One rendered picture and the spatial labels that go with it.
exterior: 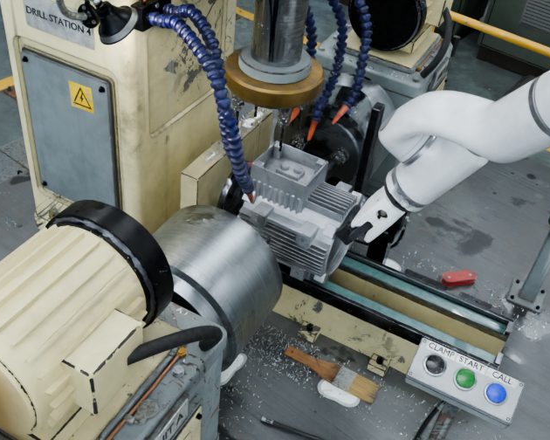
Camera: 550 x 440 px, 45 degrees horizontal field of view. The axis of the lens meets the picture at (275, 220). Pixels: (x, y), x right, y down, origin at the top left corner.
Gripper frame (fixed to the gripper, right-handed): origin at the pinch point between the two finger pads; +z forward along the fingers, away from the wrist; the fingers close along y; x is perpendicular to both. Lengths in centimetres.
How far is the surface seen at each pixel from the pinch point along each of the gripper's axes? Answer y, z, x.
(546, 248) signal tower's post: 34, -7, -37
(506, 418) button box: -21.4, -15.1, -33.2
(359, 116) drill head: 29.9, 0.5, 12.9
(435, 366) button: -19.4, -10.3, -21.5
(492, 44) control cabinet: 326, 94, -28
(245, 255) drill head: -21.1, 0.6, 11.8
